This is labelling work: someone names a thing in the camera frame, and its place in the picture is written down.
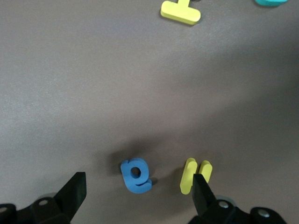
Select yellow foam letter H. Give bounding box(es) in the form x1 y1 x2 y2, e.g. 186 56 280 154
160 0 201 26

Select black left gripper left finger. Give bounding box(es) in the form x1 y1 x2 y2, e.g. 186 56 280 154
16 172 87 224

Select blue foam letter a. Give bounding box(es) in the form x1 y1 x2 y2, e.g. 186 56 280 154
120 157 154 195

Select teal foam letter R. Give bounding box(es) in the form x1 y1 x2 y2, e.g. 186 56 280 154
254 0 290 7

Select yellow foam letter n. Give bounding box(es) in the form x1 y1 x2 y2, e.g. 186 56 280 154
179 157 214 196

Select brown table cover sheet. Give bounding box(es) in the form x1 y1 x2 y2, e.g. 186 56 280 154
0 0 299 224

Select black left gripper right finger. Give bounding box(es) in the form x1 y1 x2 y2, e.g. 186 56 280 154
188 174 250 224

